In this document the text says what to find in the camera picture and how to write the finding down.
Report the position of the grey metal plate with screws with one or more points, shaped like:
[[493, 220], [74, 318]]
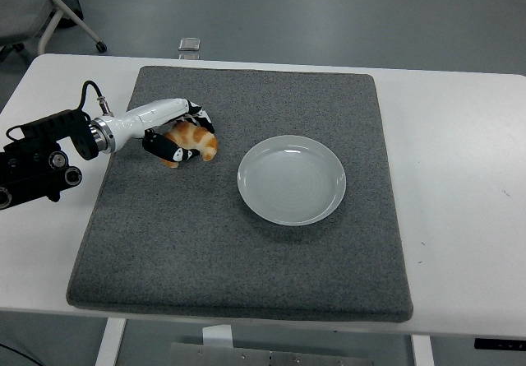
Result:
[[267, 355]]

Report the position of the white table leg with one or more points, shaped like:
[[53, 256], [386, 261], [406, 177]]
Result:
[[422, 351], [110, 343]]

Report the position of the grey office chair white frame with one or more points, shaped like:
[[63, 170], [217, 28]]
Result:
[[20, 16]]

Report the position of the croissant bread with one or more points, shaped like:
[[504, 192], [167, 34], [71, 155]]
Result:
[[201, 140]]

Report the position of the black table control panel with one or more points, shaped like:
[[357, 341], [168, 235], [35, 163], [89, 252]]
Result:
[[499, 344]]

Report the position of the silver floor socket plate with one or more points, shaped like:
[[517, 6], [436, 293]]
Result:
[[190, 44]]

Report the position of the light grey round plate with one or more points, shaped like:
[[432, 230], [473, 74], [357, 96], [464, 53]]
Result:
[[292, 181]]

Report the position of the grey felt mat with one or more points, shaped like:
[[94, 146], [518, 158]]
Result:
[[230, 259]]

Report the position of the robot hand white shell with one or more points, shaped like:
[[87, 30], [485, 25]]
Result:
[[144, 117]]

